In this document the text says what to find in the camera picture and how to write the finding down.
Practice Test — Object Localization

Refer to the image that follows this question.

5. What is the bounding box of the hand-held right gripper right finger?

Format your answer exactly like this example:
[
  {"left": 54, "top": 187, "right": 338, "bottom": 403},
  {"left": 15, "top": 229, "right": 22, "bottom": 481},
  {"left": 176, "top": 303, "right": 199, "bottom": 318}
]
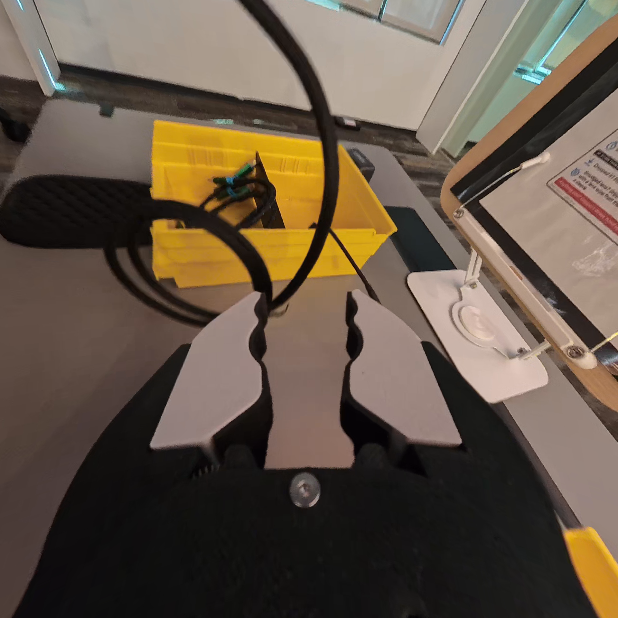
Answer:
[{"left": 340, "top": 290, "right": 462, "bottom": 459}]

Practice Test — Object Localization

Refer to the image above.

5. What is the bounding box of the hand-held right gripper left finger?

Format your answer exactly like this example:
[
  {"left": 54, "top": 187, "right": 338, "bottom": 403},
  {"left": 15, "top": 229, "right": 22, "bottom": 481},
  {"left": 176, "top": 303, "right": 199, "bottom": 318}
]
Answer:
[{"left": 150, "top": 291, "right": 274, "bottom": 465}]

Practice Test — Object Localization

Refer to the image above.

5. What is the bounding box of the yellow plastic bin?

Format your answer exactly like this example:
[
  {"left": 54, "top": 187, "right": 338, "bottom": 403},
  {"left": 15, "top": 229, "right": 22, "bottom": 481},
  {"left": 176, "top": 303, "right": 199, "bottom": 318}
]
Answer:
[
  {"left": 563, "top": 527, "right": 618, "bottom": 618},
  {"left": 151, "top": 120, "right": 398, "bottom": 289}
]

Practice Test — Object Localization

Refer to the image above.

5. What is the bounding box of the dark green mat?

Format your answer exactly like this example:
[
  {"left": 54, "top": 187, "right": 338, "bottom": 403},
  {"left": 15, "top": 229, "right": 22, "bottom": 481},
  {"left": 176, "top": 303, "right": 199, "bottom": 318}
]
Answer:
[{"left": 385, "top": 207, "right": 457, "bottom": 272}]

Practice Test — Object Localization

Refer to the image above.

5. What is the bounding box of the framed screen on wooden board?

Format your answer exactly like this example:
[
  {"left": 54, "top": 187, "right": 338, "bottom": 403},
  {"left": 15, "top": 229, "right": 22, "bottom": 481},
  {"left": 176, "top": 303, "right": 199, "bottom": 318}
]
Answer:
[{"left": 440, "top": 14, "right": 618, "bottom": 412}]

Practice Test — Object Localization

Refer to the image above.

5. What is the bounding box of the small black device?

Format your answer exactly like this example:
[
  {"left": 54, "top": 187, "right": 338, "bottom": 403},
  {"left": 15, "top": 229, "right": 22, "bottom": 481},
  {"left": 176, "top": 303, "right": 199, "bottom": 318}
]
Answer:
[{"left": 347, "top": 149, "right": 376, "bottom": 183}]

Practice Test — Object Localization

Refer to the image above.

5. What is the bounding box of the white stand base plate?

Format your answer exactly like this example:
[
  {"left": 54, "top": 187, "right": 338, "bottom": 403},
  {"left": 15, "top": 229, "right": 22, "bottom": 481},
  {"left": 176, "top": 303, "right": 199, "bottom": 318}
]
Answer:
[{"left": 407, "top": 251, "right": 550, "bottom": 404}]

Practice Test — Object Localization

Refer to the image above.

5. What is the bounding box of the thin black cable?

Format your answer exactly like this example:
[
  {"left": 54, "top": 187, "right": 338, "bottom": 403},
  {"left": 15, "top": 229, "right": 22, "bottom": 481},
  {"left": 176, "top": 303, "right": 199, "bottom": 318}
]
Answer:
[{"left": 308, "top": 222, "right": 380, "bottom": 303}]

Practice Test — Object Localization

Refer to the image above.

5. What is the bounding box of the long thick black cable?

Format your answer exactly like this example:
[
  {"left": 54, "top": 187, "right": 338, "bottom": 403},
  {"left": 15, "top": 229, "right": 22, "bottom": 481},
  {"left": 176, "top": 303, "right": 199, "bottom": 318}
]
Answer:
[{"left": 104, "top": 0, "right": 340, "bottom": 327}]

